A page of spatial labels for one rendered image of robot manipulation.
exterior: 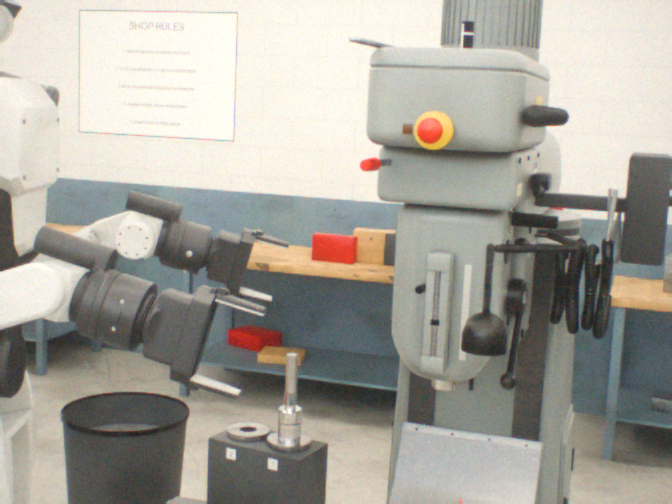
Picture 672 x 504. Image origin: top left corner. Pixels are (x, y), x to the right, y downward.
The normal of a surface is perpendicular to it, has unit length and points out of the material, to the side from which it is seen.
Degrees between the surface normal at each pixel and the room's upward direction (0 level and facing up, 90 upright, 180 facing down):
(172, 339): 84
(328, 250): 90
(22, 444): 90
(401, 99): 90
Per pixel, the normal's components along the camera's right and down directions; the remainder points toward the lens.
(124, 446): 0.24, 0.22
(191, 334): -0.07, 0.04
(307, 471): 0.88, 0.11
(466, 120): -0.31, 0.13
